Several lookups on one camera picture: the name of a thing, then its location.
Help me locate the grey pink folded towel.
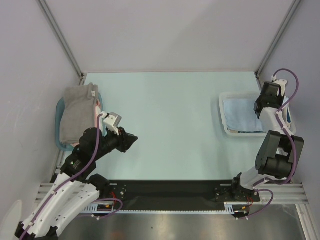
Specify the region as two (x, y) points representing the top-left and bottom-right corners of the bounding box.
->
(59, 83), (99, 145)

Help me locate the aluminium extrusion rail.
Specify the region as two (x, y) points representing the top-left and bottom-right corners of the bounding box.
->
(35, 183), (309, 205)

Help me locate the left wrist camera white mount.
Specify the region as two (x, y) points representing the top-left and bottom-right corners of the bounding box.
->
(101, 111), (122, 136)

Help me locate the white plastic mesh basket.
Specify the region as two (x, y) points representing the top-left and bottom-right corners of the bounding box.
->
(217, 91), (297, 138)

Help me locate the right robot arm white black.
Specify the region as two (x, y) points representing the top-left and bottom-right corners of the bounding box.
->
(230, 79), (304, 201)

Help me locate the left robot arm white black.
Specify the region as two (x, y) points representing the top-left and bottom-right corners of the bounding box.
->
(15, 127), (138, 240)

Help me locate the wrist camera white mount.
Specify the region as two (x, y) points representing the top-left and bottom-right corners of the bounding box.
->
(101, 111), (122, 136)
(271, 79), (288, 97)

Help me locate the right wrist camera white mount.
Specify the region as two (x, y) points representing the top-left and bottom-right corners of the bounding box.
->
(271, 79), (288, 97)

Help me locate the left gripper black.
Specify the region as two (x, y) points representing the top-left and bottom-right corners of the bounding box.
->
(92, 125), (138, 160)

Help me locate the corner aluminium post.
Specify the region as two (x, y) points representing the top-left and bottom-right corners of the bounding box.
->
(255, 0), (303, 78)
(36, 0), (84, 82)

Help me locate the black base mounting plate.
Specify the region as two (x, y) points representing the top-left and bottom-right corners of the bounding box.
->
(97, 180), (260, 209)

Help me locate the white slotted cable duct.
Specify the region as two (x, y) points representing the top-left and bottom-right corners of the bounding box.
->
(80, 202), (249, 216)

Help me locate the teal beige Doraemon towel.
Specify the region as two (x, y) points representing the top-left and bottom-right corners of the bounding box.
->
(282, 96), (292, 127)

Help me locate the right corner aluminium post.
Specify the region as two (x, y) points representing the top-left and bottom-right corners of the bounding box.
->
(255, 0), (303, 78)

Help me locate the light blue towel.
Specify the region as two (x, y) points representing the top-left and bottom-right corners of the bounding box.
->
(222, 98), (264, 133)

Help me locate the translucent teal tray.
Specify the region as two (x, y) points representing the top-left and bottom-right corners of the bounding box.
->
(55, 93), (107, 152)

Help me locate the left corner aluminium post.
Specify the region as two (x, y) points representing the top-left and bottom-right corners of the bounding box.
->
(36, 0), (84, 82)

